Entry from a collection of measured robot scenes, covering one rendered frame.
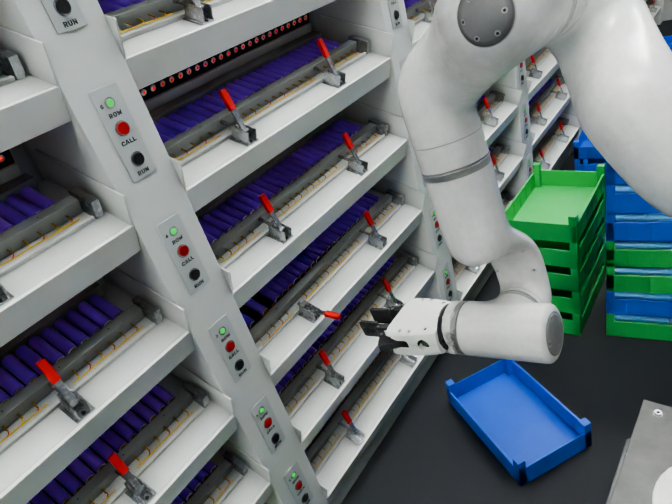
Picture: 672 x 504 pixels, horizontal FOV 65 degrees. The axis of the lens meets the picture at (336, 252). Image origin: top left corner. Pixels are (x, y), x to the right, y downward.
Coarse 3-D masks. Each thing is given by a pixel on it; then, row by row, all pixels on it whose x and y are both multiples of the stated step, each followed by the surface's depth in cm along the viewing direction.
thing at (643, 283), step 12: (612, 276) 137; (624, 276) 136; (636, 276) 134; (648, 276) 133; (660, 276) 132; (612, 288) 139; (624, 288) 138; (636, 288) 136; (648, 288) 135; (660, 288) 134
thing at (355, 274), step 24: (384, 192) 137; (408, 192) 132; (408, 216) 131; (360, 240) 124; (336, 264) 117; (360, 264) 118; (312, 288) 112; (336, 288) 112; (360, 288) 117; (288, 312) 107; (336, 312) 111; (264, 336) 102; (288, 336) 102; (312, 336) 105; (264, 360) 93; (288, 360) 100
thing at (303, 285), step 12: (384, 204) 131; (372, 216) 127; (384, 216) 129; (360, 228) 123; (348, 240) 120; (336, 252) 117; (324, 264) 114; (312, 276) 111; (300, 288) 109; (288, 300) 106; (276, 312) 104; (264, 324) 101; (252, 336) 99
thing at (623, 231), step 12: (612, 216) 128; (612, 228) 130; (624, 228) 129; (636, 228) 127; (648, 228) 126; (660, 228) 125; (612, 240) 132; (624, 240) 130; (636, 240) 129; (648, 240) 128; (660, 240) 127
